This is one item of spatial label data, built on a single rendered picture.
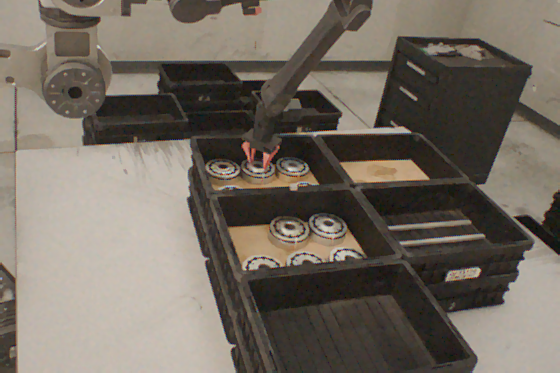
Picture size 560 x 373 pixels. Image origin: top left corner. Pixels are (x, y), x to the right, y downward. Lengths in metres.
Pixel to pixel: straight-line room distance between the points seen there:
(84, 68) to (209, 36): 3.23
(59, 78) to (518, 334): 1.32
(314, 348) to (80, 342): 0.52
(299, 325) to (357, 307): 0.15
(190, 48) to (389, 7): 1.87
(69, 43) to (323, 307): 0.84
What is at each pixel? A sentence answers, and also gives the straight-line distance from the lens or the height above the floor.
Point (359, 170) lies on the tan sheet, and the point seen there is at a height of 0.83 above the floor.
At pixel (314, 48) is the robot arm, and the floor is 1.30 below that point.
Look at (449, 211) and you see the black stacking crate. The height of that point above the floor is 0.83.
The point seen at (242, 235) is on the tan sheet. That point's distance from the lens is 1.40.
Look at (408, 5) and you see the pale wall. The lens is 5.30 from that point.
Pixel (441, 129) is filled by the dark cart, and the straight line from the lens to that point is 3.02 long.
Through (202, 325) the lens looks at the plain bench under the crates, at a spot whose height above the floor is 0.70.
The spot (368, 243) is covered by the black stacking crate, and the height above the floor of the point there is 0.87.
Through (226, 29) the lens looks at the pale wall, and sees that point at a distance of 4.55.
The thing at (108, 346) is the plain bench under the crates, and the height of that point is 0.70.
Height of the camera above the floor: 1.70
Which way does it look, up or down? 30 degrees down
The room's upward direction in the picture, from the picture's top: 10 degrees clockwise
